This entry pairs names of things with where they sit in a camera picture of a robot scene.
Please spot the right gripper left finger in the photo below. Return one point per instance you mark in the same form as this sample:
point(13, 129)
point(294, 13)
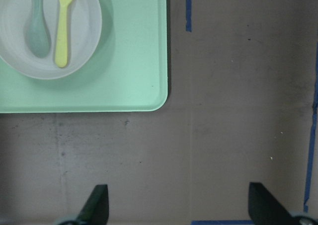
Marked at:
point(96, 209)

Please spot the teal plastic spoon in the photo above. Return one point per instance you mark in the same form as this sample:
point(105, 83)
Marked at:
point(37, 35)

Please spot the white round plate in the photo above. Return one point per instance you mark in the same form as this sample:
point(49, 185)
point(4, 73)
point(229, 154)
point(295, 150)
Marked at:
point(84, 31)

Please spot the yellow plastic fork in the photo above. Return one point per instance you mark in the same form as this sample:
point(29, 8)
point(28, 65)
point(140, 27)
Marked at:
point(61, 49)

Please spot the light green plastic tray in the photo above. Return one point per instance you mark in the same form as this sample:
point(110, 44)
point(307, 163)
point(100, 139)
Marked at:
point(128, 70)

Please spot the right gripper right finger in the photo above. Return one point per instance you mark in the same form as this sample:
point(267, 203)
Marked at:
point(265, 209)

